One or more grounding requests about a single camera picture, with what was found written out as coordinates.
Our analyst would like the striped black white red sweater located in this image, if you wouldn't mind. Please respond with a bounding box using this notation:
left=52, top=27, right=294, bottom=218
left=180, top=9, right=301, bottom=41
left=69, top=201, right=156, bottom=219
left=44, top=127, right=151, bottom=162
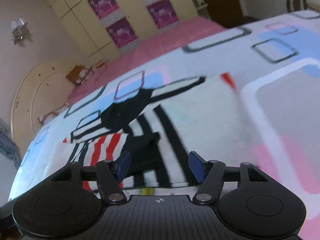
left=47, top=74, right=253, bottom=188

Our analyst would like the orange patterned pillow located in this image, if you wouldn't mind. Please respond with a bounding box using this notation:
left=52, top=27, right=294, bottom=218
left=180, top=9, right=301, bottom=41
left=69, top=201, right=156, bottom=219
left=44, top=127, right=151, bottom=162
left=66, top=65, right=95, bottom=85

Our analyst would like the grey blue curtain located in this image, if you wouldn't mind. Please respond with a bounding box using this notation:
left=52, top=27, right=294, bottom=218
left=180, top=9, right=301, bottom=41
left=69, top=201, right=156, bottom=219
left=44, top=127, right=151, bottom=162
left=0, top=119, right=22, bottom=169

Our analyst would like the cream wooden headboard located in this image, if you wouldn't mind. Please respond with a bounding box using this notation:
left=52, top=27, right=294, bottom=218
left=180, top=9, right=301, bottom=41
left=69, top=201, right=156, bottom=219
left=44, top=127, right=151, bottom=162
left=11, top=59, right=77, bottom=152

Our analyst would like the patterned grey bed sheet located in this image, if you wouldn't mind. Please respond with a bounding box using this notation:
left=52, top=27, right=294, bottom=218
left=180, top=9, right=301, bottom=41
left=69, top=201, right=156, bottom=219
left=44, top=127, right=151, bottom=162
left=5, top=10, right=319, bottom=239

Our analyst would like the purple poster lower left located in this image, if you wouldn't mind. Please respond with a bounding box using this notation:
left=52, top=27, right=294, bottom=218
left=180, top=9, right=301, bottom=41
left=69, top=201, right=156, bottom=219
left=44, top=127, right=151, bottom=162
left=106, top=18, right=137, bottom=49

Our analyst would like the pink bed sheet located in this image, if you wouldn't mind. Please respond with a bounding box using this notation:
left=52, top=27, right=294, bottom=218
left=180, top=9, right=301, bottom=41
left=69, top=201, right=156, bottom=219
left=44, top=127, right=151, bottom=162
left=66, top=16, right=226, bottom=105

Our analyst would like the cream yellow wardrobe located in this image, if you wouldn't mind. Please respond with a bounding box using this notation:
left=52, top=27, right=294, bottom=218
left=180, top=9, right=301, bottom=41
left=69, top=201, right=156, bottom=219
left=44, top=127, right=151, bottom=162
left=46, top=0, right=197, bottom=63

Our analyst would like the purple poster lower right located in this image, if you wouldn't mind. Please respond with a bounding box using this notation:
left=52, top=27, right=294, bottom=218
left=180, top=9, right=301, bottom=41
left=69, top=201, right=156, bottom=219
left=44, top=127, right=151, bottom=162
left=147, top=0, right=178, bottom=29

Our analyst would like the purple poster upper left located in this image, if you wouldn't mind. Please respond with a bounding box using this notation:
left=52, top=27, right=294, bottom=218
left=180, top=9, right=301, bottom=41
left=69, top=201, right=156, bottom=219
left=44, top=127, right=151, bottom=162
left=88, top=0, right=119, bottom=20

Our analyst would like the dark brown door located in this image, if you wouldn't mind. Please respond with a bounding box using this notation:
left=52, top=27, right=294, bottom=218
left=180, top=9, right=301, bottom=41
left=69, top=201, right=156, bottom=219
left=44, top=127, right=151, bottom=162
left=204, top=0, right=244, bottom=28

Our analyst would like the wall lamp fixture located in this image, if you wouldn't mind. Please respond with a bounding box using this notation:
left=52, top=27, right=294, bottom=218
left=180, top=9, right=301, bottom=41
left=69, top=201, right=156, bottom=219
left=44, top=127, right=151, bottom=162
left=10, top=18, right=29, bottom=44

